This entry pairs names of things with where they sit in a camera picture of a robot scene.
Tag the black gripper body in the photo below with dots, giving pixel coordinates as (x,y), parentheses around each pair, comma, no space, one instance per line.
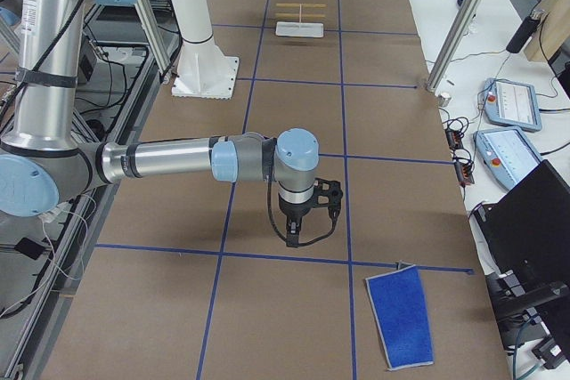
(292,211)

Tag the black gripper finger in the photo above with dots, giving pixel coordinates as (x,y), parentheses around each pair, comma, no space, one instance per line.
(296,227)
(290,232)

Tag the blue microfiber towel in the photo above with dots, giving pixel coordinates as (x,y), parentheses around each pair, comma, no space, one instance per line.
(399,307)

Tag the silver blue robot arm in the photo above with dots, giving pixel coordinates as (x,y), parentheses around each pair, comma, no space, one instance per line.
(42,166)

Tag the wooden towel rack white base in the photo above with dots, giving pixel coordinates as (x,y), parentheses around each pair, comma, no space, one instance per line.
(297,24)

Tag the lower teach pendant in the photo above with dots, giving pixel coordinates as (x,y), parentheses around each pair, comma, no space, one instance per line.
(508,154)

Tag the teach pendant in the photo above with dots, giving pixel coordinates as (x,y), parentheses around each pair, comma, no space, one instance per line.
(508,154)
(511,103)

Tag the black laptop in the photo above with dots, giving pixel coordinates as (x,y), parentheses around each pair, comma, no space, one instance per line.
(527,231)

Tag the black monitor stand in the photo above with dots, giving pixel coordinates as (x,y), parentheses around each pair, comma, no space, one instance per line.
(521,315)

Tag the upper teach pendant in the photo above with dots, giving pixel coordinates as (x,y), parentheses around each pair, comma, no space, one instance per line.
(511,103)

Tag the black handheld device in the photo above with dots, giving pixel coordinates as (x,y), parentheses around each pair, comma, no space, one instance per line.
(527,27)

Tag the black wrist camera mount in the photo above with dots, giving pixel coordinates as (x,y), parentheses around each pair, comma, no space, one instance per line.
(327,194)

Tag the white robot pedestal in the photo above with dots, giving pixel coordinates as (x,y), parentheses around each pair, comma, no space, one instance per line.
(203,70)

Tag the aluminium frame post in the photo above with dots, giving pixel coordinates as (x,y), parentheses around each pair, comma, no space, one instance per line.
(451,43)

